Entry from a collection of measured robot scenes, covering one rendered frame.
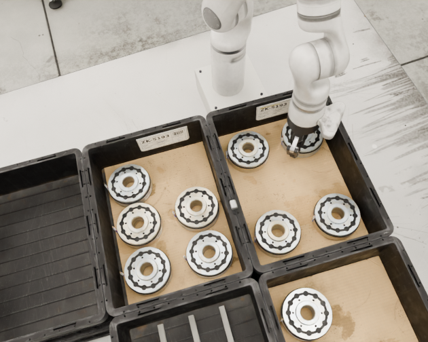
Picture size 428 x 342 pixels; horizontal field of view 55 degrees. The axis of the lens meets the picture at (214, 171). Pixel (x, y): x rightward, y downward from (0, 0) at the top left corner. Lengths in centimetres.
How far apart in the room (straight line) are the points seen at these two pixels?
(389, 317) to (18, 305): 80
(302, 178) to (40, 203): 65
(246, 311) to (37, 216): 55
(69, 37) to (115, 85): 127
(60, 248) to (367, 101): 95
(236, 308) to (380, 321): 30
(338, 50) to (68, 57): 196
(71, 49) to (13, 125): 120
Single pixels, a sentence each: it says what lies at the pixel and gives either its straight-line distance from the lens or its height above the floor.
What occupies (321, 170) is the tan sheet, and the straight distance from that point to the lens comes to 104.
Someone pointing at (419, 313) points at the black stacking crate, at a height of 89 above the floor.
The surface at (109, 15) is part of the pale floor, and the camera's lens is 267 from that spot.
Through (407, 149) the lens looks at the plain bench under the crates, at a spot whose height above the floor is 70.
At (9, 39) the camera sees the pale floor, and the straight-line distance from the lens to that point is 278.
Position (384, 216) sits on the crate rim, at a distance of 92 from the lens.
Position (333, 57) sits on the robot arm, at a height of 119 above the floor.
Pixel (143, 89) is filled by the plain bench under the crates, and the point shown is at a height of 70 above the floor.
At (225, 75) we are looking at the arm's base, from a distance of 112.
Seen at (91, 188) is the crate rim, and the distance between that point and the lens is 96.
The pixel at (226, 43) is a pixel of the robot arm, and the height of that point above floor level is 99.
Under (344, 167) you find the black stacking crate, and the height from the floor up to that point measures 86.
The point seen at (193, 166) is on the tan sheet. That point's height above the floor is 83.
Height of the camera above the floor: 176
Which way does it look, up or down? 64 degrees down
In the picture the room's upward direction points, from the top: 8 degrees counter-clockwise
